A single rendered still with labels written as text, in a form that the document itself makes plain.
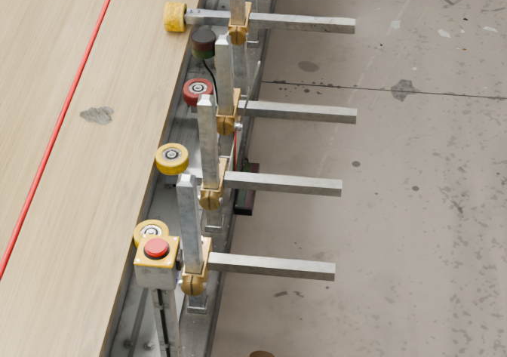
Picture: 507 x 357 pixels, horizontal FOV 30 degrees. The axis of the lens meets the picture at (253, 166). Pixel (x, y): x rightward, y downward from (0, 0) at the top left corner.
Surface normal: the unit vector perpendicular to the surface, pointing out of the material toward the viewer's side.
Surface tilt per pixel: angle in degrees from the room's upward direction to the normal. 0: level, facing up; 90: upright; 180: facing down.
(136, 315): 0
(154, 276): 90
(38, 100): 0
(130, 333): 0
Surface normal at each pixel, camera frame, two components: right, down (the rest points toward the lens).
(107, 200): -0.02, -0.70
